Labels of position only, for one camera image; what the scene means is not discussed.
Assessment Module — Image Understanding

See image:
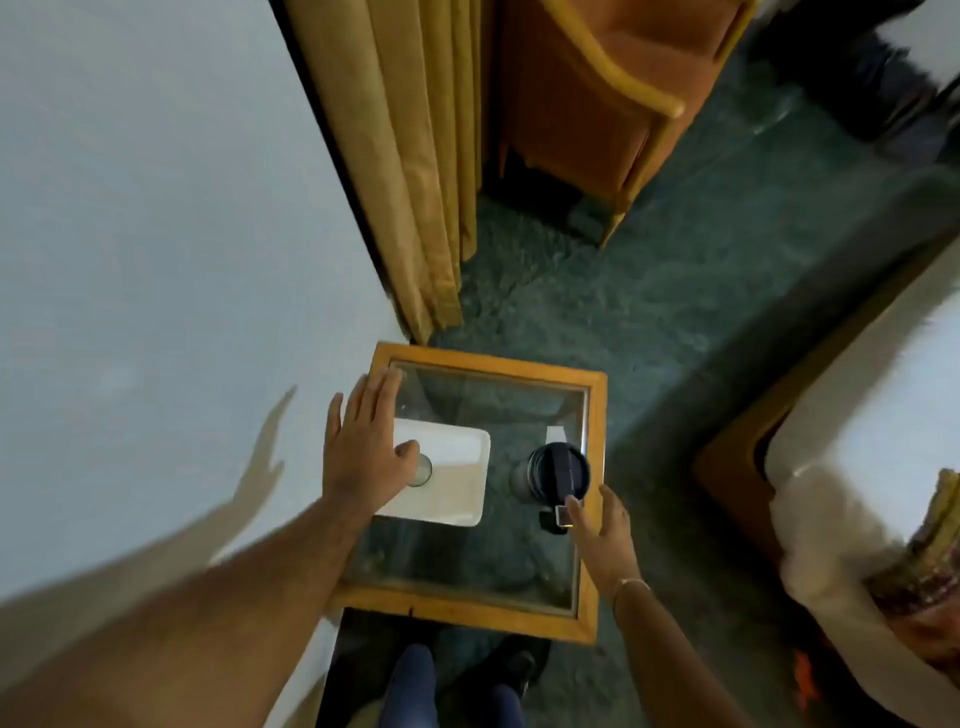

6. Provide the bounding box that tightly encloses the black lidded steel kettle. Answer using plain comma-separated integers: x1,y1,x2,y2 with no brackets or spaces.
509,441,594,537

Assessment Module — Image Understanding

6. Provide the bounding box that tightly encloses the person's left hand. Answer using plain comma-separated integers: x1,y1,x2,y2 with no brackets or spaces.
323,366,422,519

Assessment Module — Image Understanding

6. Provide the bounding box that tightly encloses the golden yellow curtain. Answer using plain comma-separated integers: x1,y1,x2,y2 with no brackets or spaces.
283,0,486,347

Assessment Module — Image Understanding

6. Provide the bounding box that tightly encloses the patterned brown blanket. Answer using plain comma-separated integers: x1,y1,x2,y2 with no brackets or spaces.
862,468,960,685

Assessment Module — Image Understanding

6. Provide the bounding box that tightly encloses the person's right forearm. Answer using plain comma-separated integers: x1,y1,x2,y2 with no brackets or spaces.
611,582,760,728

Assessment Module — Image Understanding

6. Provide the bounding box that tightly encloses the wooden framed glass side table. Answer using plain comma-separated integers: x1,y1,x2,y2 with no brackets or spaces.
328,341,609,647

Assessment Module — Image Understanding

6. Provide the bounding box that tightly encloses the wooden bed frame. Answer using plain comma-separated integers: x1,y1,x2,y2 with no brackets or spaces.
692,238,960,571

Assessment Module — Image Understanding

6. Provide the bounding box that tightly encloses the person's left forearm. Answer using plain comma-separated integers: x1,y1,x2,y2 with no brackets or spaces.
0,493,374,728

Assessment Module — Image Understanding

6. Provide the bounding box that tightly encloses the orange upholstered wooden armchair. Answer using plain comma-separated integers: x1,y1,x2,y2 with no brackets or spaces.
491,0,760,249

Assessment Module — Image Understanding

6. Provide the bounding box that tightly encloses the person's right hand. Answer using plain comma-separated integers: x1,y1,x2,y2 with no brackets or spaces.
563,483,644,602

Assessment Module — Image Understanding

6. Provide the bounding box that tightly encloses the white rectangular tray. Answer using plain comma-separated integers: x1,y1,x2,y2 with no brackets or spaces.
374,417,492,528

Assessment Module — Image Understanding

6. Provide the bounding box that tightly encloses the thin metal bracelet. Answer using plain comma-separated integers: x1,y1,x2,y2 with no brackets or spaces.
610,576,653,609

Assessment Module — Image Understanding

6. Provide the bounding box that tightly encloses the person's left leg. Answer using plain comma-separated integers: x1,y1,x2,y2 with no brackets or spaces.
375,642,441,728

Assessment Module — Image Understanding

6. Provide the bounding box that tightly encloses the black shoe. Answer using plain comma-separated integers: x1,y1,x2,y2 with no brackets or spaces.
478,636,553,700

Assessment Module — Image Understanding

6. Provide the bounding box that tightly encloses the person's right leg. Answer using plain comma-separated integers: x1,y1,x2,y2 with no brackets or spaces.
480,681,528,728

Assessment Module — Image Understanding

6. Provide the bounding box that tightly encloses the dark bag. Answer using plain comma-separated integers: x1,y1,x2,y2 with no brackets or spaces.
750,0,960,168

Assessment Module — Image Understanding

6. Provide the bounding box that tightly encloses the person's leg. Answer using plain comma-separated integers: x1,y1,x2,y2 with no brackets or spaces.
375,642,441,728
480,681,528,728

